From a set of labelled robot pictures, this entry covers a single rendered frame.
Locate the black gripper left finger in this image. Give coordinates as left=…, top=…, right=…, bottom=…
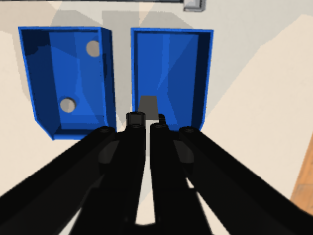
left=0, top=96, right=149, bottom=235

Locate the grey metal shelf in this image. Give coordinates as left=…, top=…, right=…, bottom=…
left=0, top=0, right=207, bottom=12

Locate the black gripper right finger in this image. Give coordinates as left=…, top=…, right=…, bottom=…
left=148, top=96, right=313, bottom=235

